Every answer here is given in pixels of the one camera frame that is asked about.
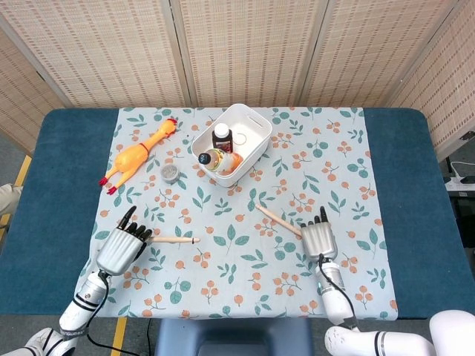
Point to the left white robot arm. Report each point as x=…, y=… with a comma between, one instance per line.
x=79, y=308

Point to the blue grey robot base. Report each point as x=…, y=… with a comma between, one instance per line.
x=234, y=337

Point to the woven bamboo folding screen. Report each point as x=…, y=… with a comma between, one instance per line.
x=237, y=52

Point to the small round metal tin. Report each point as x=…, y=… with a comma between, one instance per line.
x=169, y=173

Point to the dark bottle with white cap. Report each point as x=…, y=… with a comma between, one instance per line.
x=222, y=139

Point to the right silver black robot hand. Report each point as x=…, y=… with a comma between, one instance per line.
x=320, y=241

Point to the beige fabric item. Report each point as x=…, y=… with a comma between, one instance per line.
x=9, y=198

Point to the yellow rubber chicken toy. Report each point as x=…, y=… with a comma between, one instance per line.
x=131, y=155

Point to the dark blue table cover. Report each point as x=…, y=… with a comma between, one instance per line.
x=55, y=207

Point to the white power strip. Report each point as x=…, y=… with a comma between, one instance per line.
x=462, y=181

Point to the floral leaf print tablecloth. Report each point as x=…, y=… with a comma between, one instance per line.
x=237, y=274

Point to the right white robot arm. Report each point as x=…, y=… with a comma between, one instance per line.
x=371, y=333

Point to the white plastic storage bin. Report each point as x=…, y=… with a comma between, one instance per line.
x=256, y=130

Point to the orange drink bottle black cap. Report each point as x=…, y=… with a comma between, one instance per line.
x=222, y=161

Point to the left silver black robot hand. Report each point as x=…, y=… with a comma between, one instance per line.
x=118, y=248

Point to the wooden stick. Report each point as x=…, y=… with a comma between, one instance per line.
x=174, y=240
x=278, y=220

